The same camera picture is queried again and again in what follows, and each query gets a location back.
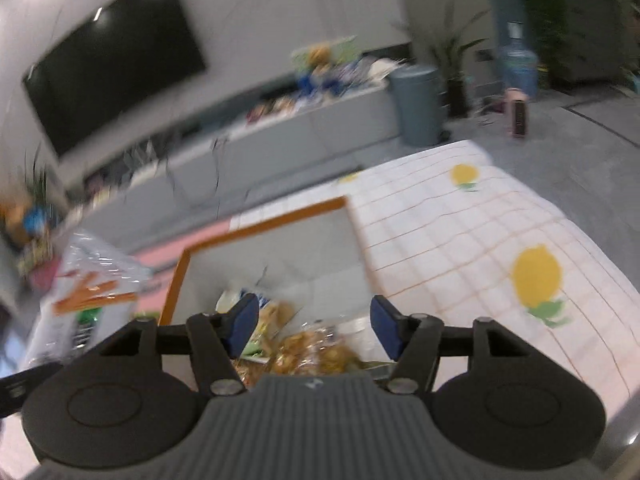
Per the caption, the orange cardboard box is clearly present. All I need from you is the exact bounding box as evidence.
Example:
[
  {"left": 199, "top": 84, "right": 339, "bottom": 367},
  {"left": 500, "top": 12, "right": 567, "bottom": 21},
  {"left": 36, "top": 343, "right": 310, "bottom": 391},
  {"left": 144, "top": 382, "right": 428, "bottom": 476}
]
[{"left": 160, "top": 196, "right": 382, "bottom": 377}]

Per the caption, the long leaf plant black pot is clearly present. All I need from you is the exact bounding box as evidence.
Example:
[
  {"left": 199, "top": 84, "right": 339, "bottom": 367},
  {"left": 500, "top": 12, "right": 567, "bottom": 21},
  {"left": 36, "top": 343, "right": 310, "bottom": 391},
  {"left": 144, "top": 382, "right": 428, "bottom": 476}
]
[{"left": 395, "top": 5, "right": 492, "bottom": 119}]

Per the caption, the round brown vase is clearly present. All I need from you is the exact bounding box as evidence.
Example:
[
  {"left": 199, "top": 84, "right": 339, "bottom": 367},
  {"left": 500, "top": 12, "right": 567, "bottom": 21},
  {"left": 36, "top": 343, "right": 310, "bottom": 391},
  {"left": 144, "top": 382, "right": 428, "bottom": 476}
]
[{"left": 0, "top": 199, "right": 32, "bottom": 242}]

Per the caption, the dark grey drawer cabinet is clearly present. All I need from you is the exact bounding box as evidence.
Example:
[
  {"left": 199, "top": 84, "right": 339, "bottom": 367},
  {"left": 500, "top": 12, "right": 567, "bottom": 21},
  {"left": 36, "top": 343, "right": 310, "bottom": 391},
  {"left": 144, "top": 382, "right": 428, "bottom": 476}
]
[{"left": 564, "top": 0, "right": 637, "bottom": 87}]

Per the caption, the trailing ivy plant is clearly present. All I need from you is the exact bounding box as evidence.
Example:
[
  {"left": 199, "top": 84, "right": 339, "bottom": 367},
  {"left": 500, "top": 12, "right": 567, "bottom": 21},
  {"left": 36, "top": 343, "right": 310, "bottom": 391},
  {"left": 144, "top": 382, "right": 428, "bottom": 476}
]
[{"left": 509, "top": 0, "right": 577, "bottom": 77}]

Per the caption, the black television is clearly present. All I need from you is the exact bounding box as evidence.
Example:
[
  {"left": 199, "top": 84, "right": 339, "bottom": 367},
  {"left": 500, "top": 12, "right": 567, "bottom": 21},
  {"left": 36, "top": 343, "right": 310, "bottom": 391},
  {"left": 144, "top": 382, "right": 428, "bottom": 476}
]
[{"left": 22, "top": 0, "right": 208, "bottom": 159}]

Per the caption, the white packet with orange print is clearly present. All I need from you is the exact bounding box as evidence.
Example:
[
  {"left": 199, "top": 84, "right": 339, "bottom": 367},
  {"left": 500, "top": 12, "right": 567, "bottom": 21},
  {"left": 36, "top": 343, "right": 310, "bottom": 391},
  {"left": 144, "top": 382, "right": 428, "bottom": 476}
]
[{"left": 25, "top": 229, "right": 154, "bottom": 362}]

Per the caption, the grey trash bin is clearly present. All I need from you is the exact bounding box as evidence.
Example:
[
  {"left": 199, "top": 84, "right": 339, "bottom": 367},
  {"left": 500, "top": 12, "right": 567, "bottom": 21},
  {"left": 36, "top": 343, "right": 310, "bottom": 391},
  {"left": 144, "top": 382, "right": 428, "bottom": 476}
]
[{"left": 387, "top": 65, "right": 447, "bottom": 149}]

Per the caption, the brown pastry packet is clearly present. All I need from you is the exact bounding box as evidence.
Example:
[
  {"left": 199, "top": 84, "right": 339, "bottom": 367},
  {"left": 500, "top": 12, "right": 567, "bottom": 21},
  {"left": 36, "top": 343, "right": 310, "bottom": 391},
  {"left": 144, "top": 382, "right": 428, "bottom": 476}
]
[{"left": 270, "top": 327, "right": 362, "bottom": 377}]

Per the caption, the blue water jug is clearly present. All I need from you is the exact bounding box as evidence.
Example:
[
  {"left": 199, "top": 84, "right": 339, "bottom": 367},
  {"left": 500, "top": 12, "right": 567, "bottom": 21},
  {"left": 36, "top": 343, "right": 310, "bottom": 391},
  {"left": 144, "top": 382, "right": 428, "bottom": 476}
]
[{"left": 500, "top": 21, "right": 542, "bottom": 99}]

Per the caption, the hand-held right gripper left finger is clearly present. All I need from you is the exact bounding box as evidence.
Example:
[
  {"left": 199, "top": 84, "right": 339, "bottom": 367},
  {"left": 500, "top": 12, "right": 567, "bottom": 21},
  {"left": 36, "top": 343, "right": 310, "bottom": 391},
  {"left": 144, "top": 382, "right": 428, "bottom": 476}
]
[{"left": 100, "top": 294, "right": 261, "bottom": 397}]

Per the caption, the pink heater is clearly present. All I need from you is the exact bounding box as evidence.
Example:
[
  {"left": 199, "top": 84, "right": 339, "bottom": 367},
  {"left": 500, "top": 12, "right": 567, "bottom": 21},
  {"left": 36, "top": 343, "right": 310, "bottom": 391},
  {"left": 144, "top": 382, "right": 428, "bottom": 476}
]
[{"left": 504, "top": 87, "right": 532, "bottom": 142}]

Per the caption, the brown teddy bear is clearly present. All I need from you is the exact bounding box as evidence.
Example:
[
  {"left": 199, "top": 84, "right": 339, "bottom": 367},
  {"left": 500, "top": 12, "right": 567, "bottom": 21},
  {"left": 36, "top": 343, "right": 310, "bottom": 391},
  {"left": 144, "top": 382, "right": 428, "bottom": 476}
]
[{"left": 305, "top": 44, "right": 334, "bottom": 70}]

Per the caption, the long leaf potted plant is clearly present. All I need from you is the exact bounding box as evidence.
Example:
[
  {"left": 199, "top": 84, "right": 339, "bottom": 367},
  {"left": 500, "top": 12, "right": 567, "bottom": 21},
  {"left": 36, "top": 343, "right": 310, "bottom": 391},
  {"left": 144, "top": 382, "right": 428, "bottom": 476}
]
[{"left": 19, "top": 144, "right": 57, "bottom": 212}]

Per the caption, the pink storage box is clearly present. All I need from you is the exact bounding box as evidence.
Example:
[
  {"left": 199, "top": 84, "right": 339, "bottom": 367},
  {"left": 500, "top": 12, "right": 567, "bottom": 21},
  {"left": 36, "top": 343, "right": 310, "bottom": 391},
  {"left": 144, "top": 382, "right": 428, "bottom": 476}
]
[{"left": 19, "top": 259, "right": 57, "bottom": 292}]

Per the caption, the grey television cabinet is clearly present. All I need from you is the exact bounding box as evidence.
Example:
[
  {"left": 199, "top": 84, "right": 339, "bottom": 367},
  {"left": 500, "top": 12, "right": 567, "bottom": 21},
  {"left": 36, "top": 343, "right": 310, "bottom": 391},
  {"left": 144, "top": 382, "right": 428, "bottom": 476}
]
[{"left": 75, "top": 82, "right": 402, "bottom": 222}]

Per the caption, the yellow chips packet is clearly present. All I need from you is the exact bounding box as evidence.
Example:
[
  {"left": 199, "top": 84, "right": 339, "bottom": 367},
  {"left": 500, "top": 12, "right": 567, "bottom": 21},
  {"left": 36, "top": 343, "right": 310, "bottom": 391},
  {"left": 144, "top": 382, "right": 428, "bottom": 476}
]
[{"left": 240, "top": 300, "right": 297, "bottom": 357}]

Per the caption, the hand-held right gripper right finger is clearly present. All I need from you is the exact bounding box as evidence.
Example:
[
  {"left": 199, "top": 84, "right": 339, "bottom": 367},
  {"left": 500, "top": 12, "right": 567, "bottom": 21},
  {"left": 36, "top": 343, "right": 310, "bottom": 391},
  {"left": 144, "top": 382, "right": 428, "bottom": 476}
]
[{"left": 370, "top": 295, "right": 533, "bottom": 395}]

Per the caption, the pile of small snacks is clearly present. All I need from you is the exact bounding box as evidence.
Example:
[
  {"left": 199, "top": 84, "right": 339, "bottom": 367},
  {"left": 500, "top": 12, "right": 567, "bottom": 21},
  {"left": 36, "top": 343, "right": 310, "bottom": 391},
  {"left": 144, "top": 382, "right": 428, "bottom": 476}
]
[{"left": 247, "top": 95, "right": 298, "bottom": 123}]

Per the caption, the black cable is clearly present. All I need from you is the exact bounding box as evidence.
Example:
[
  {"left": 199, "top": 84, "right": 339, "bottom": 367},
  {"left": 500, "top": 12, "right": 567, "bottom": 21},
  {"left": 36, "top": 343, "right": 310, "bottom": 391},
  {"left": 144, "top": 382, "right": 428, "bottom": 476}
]
[{"left": 162, "top": 135, "right": 226, "bottom": 211}]

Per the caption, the lemon print tablecloth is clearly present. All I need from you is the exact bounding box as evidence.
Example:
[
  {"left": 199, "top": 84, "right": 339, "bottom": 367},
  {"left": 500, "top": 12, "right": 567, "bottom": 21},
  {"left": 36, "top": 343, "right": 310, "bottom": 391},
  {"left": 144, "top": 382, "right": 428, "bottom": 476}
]
[{"left": 230, "top": 139, "right": 640, "bottom": 413}]

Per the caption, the green picture card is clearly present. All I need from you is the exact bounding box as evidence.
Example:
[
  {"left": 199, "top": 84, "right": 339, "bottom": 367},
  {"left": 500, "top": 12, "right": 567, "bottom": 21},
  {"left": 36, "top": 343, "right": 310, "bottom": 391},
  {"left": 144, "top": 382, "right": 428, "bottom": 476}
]
[{"left": 290, "top": 35, "right": 362, "bottom": 72}]

